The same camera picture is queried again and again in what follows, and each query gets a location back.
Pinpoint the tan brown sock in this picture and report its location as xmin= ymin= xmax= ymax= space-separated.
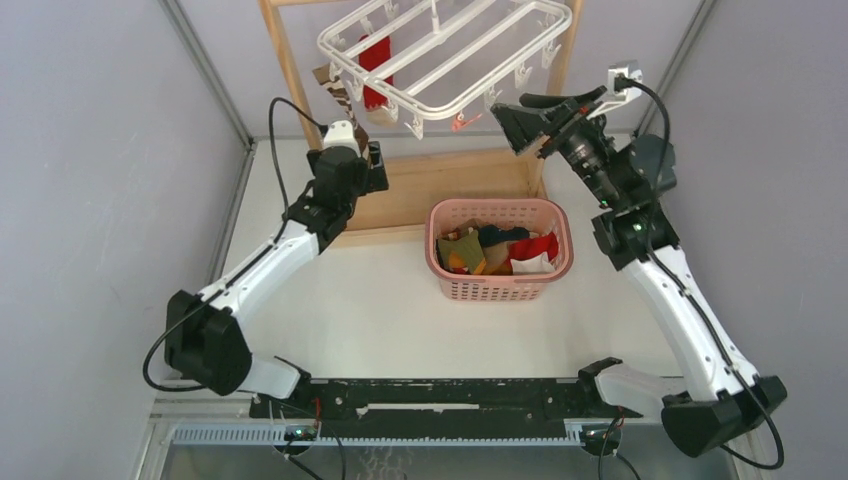
xmin=482 ymin=241 xmax=512 ymax=276

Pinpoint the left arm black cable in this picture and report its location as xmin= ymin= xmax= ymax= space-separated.
xmin=142 ymin=97 xmax=329 ymax=393

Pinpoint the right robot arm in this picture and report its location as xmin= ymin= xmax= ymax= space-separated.
xmin=491 ymin=87 xmax=787 ymax=458

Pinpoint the wooden hanger stand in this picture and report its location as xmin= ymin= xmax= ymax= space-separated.
xmin=259 ymin=1 xmax=580 ymax=242

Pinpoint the pink laundry basket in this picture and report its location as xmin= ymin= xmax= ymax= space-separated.
xmin=425 ymin=198 xmax=573 ymax=301

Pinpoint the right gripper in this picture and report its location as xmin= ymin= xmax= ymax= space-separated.
xmin=491 ymin=86 xmax=624 ymax=210

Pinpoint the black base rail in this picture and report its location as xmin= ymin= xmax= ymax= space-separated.
xmin=249 ymin=378 xmax=622 ymax=441

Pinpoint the white plastic clip hanger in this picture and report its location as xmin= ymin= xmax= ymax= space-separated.
xmin=317 ymin=1 xmax=574 ymax=138

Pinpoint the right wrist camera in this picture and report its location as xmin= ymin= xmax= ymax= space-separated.
xmin=586 ymin=60 xmax=643 ymax=120

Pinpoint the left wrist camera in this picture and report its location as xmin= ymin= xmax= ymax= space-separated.
xmin=322 ymin=120 xmax=361 ymax=153

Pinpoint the red sock with face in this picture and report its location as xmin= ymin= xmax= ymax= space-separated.
xmin=357 ymin=34 xmax=399 ymax=128

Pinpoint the brown white striped sock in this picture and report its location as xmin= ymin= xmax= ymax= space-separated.
xmin=312 ymin=63 xmax=370 ymax=160

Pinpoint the olive orange striped sock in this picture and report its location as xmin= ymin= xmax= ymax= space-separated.
xmin=437 ymin=229 xmax=487 ymax=275

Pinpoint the red santa sock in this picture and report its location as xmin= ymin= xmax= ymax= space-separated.
xmin=508 ymin=232 xmax=560 ymax=262

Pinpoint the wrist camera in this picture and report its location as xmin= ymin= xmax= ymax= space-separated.
xmin=322 ymin=120 xmax=361 ymax=153
xmin=586 ymin=60 xmax=643 ymax=120

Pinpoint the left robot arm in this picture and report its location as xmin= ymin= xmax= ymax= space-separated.
xmin=153 ymin=141 xmax=389 ymax=417

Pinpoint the navy blue sock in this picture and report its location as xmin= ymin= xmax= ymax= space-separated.
xmin=477 ymin=225 xmax=531 ymax=248

